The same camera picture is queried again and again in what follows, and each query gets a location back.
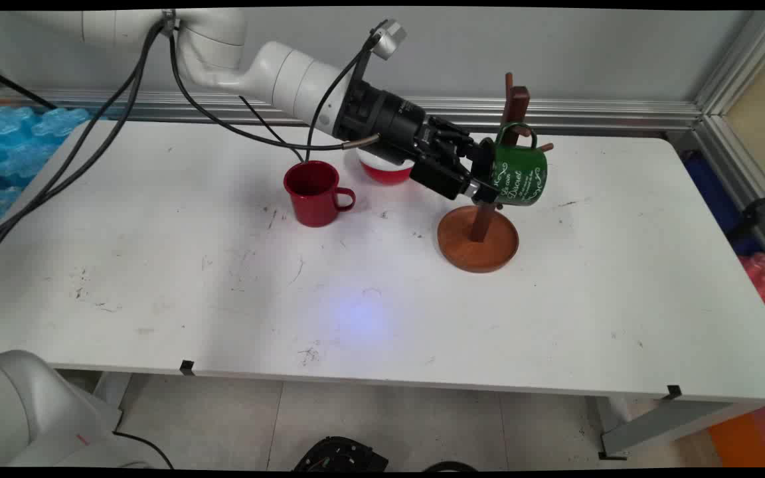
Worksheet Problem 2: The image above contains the blue plastic container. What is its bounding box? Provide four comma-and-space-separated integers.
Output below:
681, 151, 762, 256

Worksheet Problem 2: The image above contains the thin black camera cable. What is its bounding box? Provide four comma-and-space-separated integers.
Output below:
238, 30, 383, 165

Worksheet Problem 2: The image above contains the grey metal table leg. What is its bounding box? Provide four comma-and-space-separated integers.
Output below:
94, 370, 132, 429
598, 396, 765, 460

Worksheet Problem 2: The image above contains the red bowl with white inside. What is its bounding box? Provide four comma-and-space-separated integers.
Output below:
356, 147, 416, 186

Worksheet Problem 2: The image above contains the black cable with metal end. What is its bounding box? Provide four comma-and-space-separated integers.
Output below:
169, 30, 381, 152

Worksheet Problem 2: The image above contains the brown wooden mug tree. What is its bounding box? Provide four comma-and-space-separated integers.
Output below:
437, 72, 554, 274

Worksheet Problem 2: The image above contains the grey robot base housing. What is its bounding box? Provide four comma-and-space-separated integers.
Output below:
0, 350, 157, 469

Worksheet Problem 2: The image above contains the orange floor mat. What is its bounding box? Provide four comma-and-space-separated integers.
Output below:
708, 405, 765, 467

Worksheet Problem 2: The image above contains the long aluminium frame rail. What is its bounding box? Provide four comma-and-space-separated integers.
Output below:
0, 90, 705, 131

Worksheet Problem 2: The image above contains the black device on floor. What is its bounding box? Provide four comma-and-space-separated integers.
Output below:
293, 436, 390, 472

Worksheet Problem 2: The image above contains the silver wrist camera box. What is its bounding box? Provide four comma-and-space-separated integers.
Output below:
369, 19, 407, 61

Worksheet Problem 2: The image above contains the black slanted rod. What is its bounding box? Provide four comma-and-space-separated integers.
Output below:
0, 63, 58, 110

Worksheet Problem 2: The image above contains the blue wrapped water bottle pack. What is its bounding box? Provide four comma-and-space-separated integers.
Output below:
0, 106, 91, 241

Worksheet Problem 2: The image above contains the aluminium frame corner post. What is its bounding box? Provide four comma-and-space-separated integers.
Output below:
691, 10, 765, 279

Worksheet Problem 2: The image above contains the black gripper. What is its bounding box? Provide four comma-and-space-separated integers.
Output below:
335, 80, 499, 205

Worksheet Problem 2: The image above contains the black cable on floor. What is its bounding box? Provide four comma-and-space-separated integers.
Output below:
114, 432, 175, 469

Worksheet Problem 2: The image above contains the red plastic bag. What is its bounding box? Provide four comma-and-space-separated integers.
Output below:
740, 252, 765, 343

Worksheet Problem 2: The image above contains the green mug with white print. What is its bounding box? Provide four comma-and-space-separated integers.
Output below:
487, 122, 549, 207

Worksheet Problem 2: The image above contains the red enamel mug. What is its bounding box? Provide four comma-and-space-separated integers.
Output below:
283, 161, 357, 228

